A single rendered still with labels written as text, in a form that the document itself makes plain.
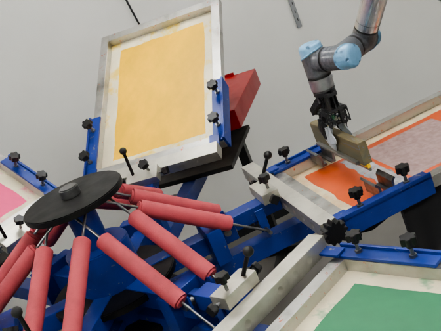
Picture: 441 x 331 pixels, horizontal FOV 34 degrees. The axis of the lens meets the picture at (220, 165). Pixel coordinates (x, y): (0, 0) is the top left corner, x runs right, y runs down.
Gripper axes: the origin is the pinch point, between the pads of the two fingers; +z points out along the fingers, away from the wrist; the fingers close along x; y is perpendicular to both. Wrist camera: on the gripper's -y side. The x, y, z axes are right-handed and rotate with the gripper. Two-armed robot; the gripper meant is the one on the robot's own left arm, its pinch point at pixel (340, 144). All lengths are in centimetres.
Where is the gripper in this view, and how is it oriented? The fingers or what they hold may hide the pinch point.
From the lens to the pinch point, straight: 237.7
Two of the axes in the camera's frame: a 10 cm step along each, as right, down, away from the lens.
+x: 8.9, -4.3, 1.8
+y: 2.9, 2.3, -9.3
